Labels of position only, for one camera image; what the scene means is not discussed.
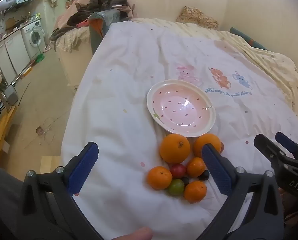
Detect cream bedsheet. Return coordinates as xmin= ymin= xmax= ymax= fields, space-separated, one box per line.
xmin=131 ymin=17 xmax=298 ymax=110

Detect pink dotted plate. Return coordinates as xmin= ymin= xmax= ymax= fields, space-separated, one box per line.
xmin=146 ymin=79 xmax=216 ymax=138

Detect green broom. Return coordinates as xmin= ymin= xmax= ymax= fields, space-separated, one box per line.
xmin=27 ymin=52 xmax=46 ymax=68

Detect grey orange folded mat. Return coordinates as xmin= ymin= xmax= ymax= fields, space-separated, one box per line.
xmin=88 ymin=10 xmax=121 ymax=55

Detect grey plastic part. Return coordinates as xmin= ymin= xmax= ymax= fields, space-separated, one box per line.
xmin=3 ymin=85 xmax=19 ymax=107

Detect white washing machine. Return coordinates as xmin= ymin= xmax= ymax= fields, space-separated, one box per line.
xmin=21 ymin=20 xmax=47 ymax=55

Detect pile of clothes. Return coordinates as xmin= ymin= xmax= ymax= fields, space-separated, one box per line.
xmin=49 ymin=0 xmax=137 ymax=43

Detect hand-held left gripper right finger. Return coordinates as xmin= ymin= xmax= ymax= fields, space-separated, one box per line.
xmin=196 ymin=143 xmax=285 ymax=240

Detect cream floral sofa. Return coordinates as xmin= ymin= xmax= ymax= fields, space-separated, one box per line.
xmin=54 ymin=26 xmax=93 ymax=89

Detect large orange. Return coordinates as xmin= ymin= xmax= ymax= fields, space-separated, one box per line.
xmin=192 ymin=133 xmax=222 ymax=158
xmin=159 ymin=133 xmax=191 ymax=164

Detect white printed blanket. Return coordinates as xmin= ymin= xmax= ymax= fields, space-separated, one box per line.
xmin=60 ymin=20 xmax=298 ymax=240

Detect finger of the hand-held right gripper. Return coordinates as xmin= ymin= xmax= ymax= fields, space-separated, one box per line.
xmin=254 ymin=134 xmax=288 ymax=167
xmin=275 ymin=132 xmax=298 ymax=159

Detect person's right hand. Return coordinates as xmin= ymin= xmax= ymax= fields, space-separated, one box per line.
xmin=278 ymin=187 xmax=298 ymax=230

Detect person's grey trousers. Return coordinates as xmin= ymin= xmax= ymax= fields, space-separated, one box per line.
xmin=0 ymin=164 xmax=25 ymax=240

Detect person's left hand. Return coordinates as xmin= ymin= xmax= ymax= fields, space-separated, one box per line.
xmin=111 ymin=227 xmax=153 ymax=240

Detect small mandarin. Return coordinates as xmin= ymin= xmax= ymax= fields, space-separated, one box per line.
xmin=186 ymin=157 xmax=206 ymax=178
xmin=184 ymin=180 xmax=207 ymax=203
xmin=147 ymin=166 xmax=173 ymax=190

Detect teal blanket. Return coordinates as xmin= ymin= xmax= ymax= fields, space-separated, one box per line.
xmin=229 ymin=27 xmax=268 ymax=50

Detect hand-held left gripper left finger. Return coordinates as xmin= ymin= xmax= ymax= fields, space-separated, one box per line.
xmin=17 ymin=141 xmax=104 ymax=240

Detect yellow wooden frame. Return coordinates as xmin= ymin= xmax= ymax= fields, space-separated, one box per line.
xmin=0 ymin=95 xmax=18 ymax=158

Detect green cherry tomato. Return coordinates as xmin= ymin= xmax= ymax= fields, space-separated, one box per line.
xmin=167 ymin=179 xmax=185 ymax=197

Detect thin wire loop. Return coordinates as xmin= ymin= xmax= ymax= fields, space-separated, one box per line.
xmin=24 ymin=116 xmax=56 ymax=150

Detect floral pillow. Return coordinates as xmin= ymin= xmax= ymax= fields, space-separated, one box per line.
xmin=176 ymin=6 xmax=219 ymax=29

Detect white kitchen cabinets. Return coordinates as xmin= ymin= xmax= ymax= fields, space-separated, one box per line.
xmin=0 ymin=29 xmax=31 ymax=80

